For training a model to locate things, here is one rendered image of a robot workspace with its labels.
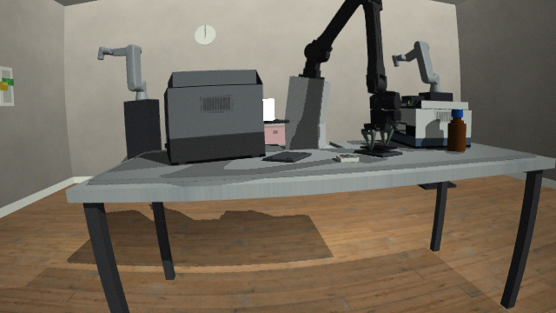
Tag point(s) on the brown bottle with blue cap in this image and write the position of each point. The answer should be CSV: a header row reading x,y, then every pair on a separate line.
x,y
456,132

